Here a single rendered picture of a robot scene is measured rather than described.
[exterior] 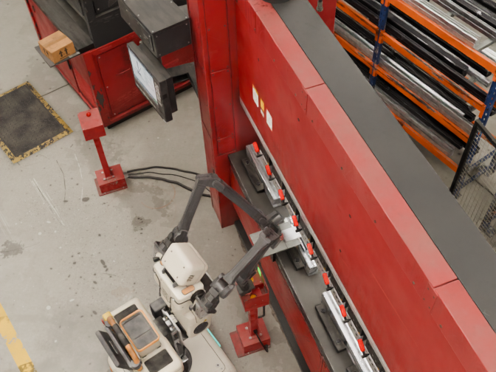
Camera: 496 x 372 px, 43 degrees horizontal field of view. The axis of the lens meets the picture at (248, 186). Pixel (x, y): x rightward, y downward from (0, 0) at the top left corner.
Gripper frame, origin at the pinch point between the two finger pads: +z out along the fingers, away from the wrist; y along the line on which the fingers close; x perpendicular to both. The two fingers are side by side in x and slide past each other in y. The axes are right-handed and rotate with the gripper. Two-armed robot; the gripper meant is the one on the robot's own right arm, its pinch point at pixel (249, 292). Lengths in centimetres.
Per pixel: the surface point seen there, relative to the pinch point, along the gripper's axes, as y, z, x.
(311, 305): 31.0, 0.9, -23.9
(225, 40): 51, -98, 103
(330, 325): 36, -1, -41
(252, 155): 37, -9, 89
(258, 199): 29, -1, 59
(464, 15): 213, -13, 119
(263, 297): 6.9, 4.3, -4.6
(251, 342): -18, 66, -1
